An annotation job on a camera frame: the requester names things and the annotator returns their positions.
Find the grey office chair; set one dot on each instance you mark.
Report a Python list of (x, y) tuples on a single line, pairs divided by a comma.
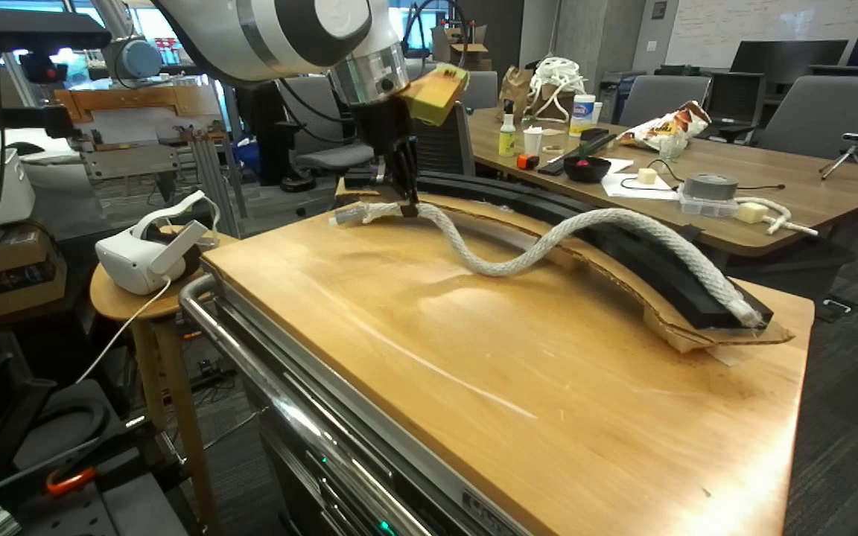
[(832, 109), (335, 152), (663, 93), (479, 91)]

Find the dark chair back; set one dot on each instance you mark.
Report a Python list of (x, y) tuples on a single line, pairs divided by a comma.
[(733, 100)]

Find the round wooden stool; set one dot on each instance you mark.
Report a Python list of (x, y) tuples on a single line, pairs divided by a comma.
[(117, 301)]

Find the black curved board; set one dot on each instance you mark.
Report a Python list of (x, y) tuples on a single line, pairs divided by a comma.
[(691, 288)]

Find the small silver tripod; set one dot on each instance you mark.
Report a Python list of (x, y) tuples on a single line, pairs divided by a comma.
[(850, 152)]

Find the white bottle blue label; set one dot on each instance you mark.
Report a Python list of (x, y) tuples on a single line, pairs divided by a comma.
[(582, 115)]

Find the long black bar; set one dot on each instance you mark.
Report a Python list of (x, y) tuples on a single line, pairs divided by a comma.
[(572, 145)]

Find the chip snack bag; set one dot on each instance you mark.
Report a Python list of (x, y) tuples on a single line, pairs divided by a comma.
[(670, 123)]

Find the grey metal cart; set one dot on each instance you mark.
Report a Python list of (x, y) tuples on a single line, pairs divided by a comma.
[(348, 478)]

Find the brown cardboard box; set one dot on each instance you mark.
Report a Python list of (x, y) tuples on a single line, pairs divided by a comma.
[(0, 279)]

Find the small white round lump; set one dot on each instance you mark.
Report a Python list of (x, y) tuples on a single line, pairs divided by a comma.
[(646, 176)]

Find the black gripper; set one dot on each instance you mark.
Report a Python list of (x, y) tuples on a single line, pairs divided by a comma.
[(383, 121)]

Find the black bowl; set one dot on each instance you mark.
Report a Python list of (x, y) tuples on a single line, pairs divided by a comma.
[(585, 167)]

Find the black camera bar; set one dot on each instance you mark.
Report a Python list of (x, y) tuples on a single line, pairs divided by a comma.
[(28, 29)]

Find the wooden shelf board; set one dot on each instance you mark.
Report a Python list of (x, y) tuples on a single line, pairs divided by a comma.
[(134, 105)]

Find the wooden office desk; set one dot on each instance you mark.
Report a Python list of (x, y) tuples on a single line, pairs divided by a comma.
[(847, 198)]

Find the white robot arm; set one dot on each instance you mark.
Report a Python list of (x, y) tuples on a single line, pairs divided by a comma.
[(268, 35)]

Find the small white cup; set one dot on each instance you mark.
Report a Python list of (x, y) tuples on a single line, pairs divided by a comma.
[(533, 142)]

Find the brown paper bag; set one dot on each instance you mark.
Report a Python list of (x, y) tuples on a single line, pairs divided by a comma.
[(515, 93)]

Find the small orange object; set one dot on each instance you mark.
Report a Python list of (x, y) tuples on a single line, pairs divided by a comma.
[(526, 163)]

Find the grey tape roll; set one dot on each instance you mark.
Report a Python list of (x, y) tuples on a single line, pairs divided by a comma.
[(713, 190)]

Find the yellowish wrist camera box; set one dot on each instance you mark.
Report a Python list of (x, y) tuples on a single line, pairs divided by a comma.
[(436, 91)]

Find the white VR headset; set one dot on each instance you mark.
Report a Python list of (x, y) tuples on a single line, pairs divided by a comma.
[(140, 264)]

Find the white paper sheet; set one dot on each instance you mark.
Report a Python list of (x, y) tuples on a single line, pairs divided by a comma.
[(622, 187)]

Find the black office chair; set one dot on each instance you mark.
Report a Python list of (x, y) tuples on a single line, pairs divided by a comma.
[(259, 139)]

